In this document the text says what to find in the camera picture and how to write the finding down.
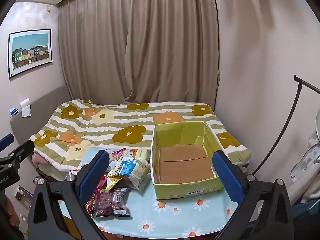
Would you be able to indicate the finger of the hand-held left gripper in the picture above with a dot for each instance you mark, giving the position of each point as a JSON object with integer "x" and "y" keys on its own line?
{"x": 6, "y": 140}
{"x": 21, "y": 152}

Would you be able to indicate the small blue wall holder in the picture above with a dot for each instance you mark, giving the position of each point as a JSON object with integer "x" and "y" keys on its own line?
{"x": 14, "y": 111}

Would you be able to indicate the yellow-green cardboard box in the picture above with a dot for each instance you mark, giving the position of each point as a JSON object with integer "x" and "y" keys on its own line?
{"x": 185, "y": 165}

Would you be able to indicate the black metal stand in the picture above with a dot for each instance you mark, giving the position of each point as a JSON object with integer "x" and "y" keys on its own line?
{"x": 308, "y": 84}

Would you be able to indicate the person's left hand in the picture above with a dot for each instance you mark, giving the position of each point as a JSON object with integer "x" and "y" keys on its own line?
{"x": 12, "y": 213}

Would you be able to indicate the floral striped blanket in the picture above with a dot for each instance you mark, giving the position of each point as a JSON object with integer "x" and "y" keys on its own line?
{"x": 112, "y": 120}

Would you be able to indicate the pale yellow snack packet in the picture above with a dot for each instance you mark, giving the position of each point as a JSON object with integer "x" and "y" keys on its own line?
{"x": 138, "y": 177}

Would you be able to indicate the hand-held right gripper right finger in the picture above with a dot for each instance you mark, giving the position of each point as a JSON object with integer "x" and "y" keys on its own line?
{"x": 227, "y": 177}

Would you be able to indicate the red snack packet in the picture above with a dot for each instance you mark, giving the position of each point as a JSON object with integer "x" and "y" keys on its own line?
{"x": 101, "y": 183}

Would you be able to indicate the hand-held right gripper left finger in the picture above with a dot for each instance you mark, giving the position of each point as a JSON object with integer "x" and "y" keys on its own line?
{"x": 93, "y": 175}

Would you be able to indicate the framed picture of houses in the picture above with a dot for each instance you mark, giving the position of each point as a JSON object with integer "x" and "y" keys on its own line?
{"x": 30, "y": 52}

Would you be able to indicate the blue and white snack packet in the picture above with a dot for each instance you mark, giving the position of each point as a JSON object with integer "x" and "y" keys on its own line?
{"x": 126, "y": 166}

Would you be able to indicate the dark blue cloth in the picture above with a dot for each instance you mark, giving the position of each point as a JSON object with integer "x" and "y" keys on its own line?
{"x": 303, "y": 215}

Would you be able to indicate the white paper on wall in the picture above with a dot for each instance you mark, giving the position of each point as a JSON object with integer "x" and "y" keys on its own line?
{"x": 25, "y": 108}

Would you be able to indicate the white garment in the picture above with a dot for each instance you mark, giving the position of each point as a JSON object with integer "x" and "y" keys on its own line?
{"x": 310, "y": 160}

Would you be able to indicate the maroon snack packet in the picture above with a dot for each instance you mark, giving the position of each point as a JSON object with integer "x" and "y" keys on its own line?
{"x": 103, "y": 202}
{"x": 120, "y": 202}

